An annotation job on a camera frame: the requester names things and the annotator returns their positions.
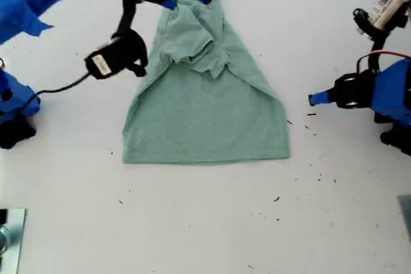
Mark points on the black camera box white label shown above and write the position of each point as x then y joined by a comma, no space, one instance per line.
118,56

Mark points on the black camera stalk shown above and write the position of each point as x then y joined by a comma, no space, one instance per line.
126,17
377,51

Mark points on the beige black camera box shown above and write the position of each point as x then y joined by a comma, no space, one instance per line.
387,9

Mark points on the green t-shirt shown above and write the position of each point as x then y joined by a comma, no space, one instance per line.
205,120

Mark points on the black clamp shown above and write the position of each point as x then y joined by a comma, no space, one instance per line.
2,216

